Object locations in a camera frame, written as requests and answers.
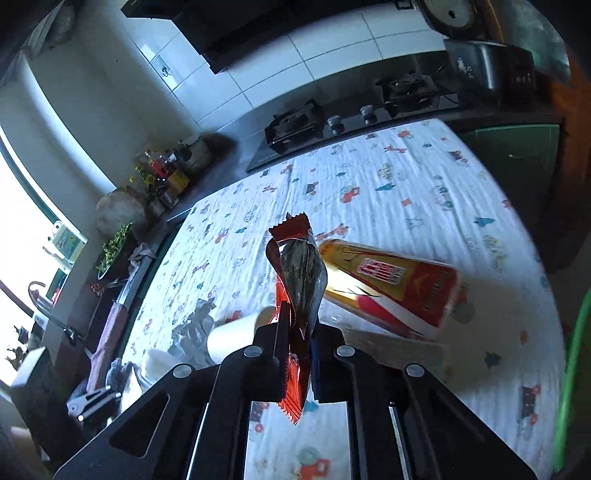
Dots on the black rice cooker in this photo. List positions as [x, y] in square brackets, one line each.
[480, 64]

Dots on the green plastic basket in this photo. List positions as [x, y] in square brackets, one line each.
[572, 360]

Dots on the black gas stove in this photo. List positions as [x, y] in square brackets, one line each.
[295, 124]

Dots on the green potted plant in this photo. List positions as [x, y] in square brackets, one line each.
[113, 251]

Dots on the red snack wrapper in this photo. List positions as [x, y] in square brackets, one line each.
[298, 277]

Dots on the crumpled silver foil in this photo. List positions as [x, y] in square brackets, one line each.
[191, 330]

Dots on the black range hood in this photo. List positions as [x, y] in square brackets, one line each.
[231, 27]

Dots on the wooden glass door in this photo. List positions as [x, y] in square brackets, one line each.
[565, 99]

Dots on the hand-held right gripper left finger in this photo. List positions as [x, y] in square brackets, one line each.
[265, 364]

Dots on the red gold shiny package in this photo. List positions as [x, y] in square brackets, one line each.
[392, 286]

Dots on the white red label drink cup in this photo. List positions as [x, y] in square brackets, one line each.
[231, 337]

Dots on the pink towel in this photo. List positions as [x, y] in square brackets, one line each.
[108, 327]

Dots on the red condiment bottle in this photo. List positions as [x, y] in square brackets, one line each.
[158, 167]

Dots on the yellow jar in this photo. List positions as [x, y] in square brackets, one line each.
[178, 181]

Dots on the green kitchen cabinet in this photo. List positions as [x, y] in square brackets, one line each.
[517, 157]

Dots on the wall hook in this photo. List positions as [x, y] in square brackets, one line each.
[165, 69]

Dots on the printed card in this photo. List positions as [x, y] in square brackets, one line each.
[67, 240]

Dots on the metal faucet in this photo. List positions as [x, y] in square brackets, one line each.
[46, 304]

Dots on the round beige stone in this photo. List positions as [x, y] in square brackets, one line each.
[120, 207]

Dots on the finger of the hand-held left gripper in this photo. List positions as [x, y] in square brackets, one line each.
[90, 402]

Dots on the grey rag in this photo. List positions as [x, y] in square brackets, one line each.
[115, 371]

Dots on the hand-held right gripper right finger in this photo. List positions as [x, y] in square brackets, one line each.
[328, 369]

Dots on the small grey cloth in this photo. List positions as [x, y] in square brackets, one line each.
[143, 251]

